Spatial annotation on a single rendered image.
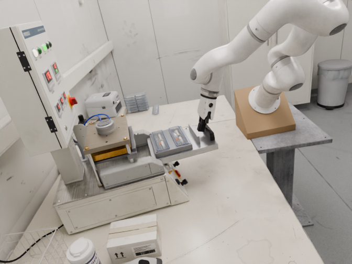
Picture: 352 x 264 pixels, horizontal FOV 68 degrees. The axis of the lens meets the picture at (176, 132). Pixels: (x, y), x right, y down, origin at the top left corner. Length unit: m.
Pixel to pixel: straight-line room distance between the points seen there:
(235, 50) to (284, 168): 1.09
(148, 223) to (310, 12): 0.90
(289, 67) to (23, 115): 1.10
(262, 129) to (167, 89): 2.25
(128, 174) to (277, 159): 1.09
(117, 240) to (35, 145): 0.44
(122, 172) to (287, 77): 0.84
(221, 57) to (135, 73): 2.67
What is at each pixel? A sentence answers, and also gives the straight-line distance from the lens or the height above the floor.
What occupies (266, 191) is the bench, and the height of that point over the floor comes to 0.75.
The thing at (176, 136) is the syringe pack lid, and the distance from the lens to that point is 1.19.
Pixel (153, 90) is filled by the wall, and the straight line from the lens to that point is 3.68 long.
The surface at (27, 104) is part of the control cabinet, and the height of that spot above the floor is 1.34.
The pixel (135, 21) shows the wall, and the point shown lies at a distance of 3.52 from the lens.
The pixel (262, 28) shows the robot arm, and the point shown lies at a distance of 0.97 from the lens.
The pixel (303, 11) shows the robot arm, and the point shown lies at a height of 1.46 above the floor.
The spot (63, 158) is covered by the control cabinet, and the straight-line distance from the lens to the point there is 1.18.
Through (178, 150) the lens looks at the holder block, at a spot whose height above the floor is 0.98.
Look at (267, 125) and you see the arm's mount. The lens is 1.63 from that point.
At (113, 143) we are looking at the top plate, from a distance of 1.03.
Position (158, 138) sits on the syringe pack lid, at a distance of 1.20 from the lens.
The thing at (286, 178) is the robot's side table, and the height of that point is 0.35.
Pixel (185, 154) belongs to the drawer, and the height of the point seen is 0.96.
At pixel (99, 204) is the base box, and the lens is 1.15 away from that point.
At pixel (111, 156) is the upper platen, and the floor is 1.04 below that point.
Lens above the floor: 1.57
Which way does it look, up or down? 27 degrees down
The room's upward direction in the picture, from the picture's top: 11 degrees counter-clockwise
